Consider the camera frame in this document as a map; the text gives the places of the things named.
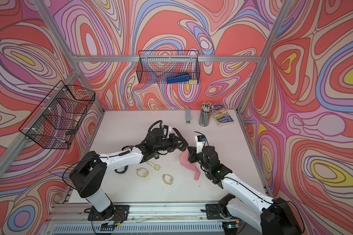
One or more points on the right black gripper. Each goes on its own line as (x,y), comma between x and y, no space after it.
(193,151)

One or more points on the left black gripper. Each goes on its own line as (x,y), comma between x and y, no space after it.
(174,145)

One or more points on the pink cloth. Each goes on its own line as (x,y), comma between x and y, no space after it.
(183,160)

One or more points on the beige strap yellow dial watch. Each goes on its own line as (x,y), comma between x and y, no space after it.
(155,166)

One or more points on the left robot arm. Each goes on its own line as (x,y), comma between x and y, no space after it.
(88,174)

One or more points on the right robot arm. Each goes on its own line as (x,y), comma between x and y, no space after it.
(268,215)

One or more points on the beige looped watch left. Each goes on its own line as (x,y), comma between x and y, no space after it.
(142,172)

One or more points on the beige looped watch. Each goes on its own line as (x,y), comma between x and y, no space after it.
(167,179)
(142,172)

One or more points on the beige looped watch right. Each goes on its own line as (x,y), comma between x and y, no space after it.
(167,179)

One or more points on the grey stapler on table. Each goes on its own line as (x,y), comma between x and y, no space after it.
(187,116)

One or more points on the colourful book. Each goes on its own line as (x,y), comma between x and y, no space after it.
(221,116)

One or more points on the metal pencil cup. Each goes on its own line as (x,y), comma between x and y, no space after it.
(206,110)

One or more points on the yellow sticky notes block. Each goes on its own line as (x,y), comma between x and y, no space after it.
(193,82)

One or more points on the blue stapler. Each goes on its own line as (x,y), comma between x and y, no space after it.
(179,78)

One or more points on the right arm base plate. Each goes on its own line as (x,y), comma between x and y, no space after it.
(219,210)

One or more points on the black wire basket back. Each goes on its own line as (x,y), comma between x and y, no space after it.
(154,66)

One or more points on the black wire basket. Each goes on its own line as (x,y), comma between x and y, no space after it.
(154,66)
(55,121)

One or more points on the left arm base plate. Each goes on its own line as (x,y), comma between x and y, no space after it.
(117,213)

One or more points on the black wire basket left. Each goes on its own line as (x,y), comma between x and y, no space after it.
(55,121)

